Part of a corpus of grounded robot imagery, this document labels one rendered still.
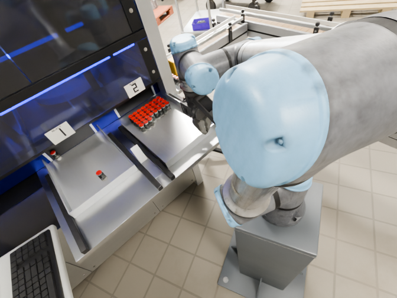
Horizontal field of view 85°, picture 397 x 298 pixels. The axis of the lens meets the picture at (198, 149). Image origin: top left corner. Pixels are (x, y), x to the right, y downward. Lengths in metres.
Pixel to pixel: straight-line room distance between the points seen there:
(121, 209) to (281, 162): 0.67
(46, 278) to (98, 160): 0.42
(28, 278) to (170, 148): 0.62
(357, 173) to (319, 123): 1.80
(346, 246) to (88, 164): 1.51
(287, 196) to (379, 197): 1.35
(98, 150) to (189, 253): 0.93
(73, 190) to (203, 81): 0.64
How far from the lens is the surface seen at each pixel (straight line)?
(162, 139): 0.91
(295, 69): 0.18
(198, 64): 0.55
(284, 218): 0.73
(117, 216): 0.79
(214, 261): 1.55
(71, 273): 1.62
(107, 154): 0.97
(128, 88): 0.99
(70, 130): 0.97
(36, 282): 0.93
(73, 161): 1.05
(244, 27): 1.57
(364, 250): 1.72
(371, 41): 0.22
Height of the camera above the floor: 1.51
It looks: 49 degrees down
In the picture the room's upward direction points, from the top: 15 degrees counter-clockwise
